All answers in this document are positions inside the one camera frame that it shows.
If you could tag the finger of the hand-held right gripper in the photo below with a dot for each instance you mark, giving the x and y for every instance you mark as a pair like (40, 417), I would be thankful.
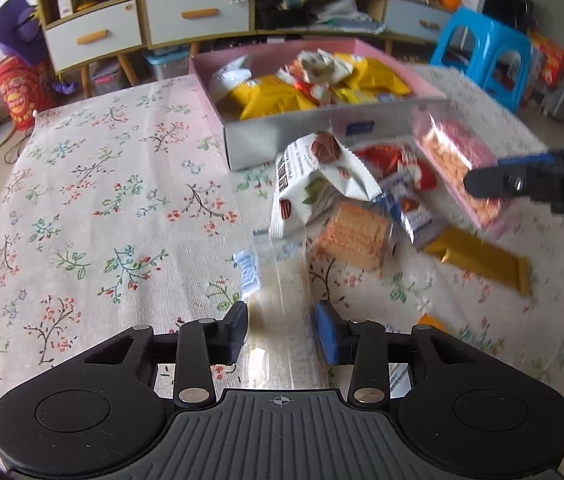
(527, 158)
(492, 182)

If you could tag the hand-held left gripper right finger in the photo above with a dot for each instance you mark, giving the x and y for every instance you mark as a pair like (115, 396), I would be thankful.
(326, 332)

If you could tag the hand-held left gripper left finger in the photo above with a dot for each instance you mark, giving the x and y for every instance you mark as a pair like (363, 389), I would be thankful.
(234, 332)

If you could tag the pink crisp clear packet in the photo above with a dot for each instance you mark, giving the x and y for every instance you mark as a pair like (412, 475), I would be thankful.
(454, 160)

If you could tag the mustard yellow packet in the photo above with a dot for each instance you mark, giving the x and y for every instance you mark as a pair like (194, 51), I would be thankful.
(477, 260)

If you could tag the small blue white packet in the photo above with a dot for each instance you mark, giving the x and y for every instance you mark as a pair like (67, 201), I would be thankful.
(412, 215)

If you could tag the clear cake slice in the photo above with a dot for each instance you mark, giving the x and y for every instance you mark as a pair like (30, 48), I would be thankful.
(352, 235)

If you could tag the red foil packet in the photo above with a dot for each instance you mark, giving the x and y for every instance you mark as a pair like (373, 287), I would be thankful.
(392, 157)
(314, 94)

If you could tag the orange bar packet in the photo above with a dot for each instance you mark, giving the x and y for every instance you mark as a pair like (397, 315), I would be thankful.
(432, 322)

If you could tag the white nut packet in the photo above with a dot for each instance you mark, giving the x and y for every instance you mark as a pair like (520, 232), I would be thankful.
(307, 185)
(319, 65)

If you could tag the yellow biscuit packet blue label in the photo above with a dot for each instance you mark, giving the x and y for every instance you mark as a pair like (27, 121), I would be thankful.
(377, 77)

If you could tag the pink and silver cardboard box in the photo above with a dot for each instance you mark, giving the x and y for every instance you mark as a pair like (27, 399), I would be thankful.
(282, 135)

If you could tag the yellow bread packet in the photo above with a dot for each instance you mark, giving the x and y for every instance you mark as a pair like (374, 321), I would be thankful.
(267, 97)

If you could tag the white printed packet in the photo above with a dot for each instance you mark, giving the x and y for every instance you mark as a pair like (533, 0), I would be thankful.
(229, 77)

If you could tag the colourful printed carton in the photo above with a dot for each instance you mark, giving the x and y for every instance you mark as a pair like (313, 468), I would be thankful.
(552, 60)

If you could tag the blue plastic stool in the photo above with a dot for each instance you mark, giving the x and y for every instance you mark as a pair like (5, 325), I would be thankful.
(467, 22)

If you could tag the black microwave oven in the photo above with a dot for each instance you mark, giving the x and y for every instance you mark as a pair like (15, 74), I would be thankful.
(507, 2)

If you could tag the orange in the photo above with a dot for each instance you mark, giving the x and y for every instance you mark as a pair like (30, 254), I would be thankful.
(451, 1)

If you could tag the low wooden tv cabinet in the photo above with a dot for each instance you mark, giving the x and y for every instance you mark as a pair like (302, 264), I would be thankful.
(412, 17)

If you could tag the folded white cloth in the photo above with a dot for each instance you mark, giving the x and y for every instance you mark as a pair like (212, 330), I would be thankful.
(347, 15)

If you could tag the black bag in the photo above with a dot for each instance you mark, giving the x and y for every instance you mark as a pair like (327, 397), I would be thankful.
(277, 17)

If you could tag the clear storage box blue lid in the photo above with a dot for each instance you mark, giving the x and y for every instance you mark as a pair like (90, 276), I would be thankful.
(167, 65)

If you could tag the red round drum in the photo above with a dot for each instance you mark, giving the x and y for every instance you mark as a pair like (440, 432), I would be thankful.
(19, 95)

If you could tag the wooden cabinet white drawer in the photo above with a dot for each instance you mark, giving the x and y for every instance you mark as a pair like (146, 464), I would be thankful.
(197, 12)

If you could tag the tall wooden shelf cabinet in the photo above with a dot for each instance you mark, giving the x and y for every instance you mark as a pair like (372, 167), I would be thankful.
(92, 35)

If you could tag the small white brown box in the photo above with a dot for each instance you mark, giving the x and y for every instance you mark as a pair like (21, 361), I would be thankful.
(67, 2)

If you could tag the purple plush toy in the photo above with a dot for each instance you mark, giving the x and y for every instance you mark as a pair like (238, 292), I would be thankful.
(17, 30)

